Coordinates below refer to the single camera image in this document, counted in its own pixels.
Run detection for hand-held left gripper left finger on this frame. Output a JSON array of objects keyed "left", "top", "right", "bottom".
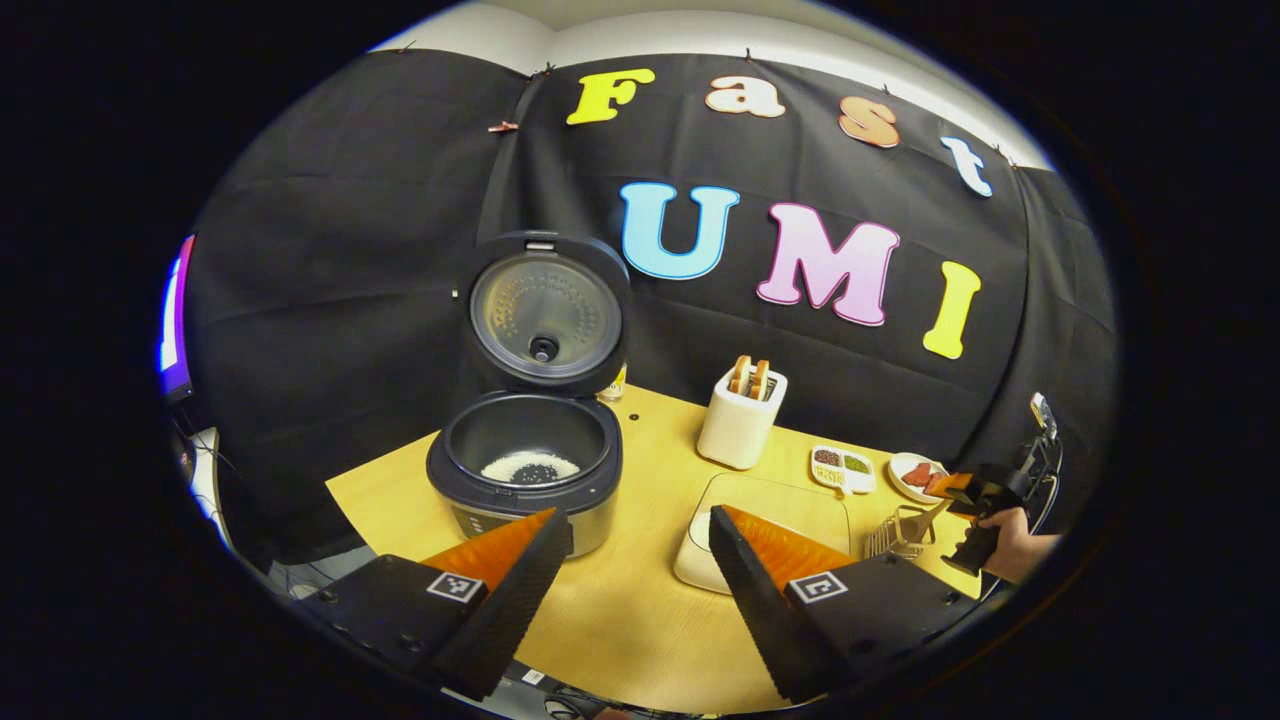
[{"left": 295, "top": 507, "right": 576, "bottom": 703}]

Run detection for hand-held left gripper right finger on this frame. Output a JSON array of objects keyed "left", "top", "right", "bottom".
[{"left": 708, "top": 504, "right": 981, "bottom": 704}]

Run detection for wire chopstick holder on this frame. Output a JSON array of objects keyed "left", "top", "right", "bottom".
[{"left": 863, "top": 504, "right": 938, "bottom": 562}]

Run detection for white rice pile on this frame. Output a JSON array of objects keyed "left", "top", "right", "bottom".
[{"left": 688, "top": 505, "right": 743, "bottom": 587}]

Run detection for dark grey rice cooker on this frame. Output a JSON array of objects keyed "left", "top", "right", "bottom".
[{"left": 426, "top": 229, "right": 634, "bottom": 559}]

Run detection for white rice grains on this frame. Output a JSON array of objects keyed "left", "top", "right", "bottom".
[{"left": 480, "top": 450, "right": 582, "bottom": 486}]

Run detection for clear rice tray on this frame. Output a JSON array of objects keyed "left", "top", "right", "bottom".
[{"left": 672, "top": 471, "right": 854, "bottom": 597}]

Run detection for round white plate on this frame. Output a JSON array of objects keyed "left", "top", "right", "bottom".
[{"left": 887, "top": 451, "right": 952, "bottom": 504}]

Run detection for white divided dish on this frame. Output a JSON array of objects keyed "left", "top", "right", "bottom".
[{"left": 808, "top": 443, "right": 879, "bottom": 497}]

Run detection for white toaster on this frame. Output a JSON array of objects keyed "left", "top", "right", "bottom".
[{"left": 696, "top": 364, "right": 790, "bottom": 472}]

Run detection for computer monitor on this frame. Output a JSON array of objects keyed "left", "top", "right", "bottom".
[{"left": 158, "top": 234, "right": 199, "bottom": 403}]

